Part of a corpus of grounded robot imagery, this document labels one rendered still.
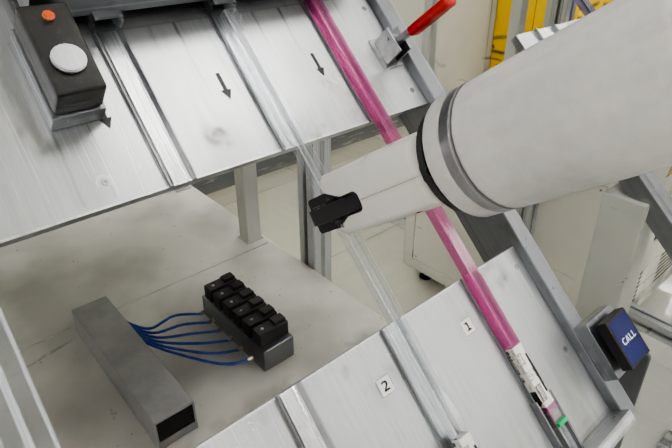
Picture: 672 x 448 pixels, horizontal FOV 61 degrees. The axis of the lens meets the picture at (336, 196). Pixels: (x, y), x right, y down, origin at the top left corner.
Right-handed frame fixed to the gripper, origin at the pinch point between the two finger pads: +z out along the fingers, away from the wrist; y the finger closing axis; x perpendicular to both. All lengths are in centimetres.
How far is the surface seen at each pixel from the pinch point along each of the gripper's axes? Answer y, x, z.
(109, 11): 10.9, -22.2, 3.8
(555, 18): -92, -19, 26
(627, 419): -17.8, 29.8, -5.8
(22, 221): 22.7, -7.6, 3.0
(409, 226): -96, 16, 101
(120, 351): 13.2, 6.3, 38.0
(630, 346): -21.0, 23.8, -7.1
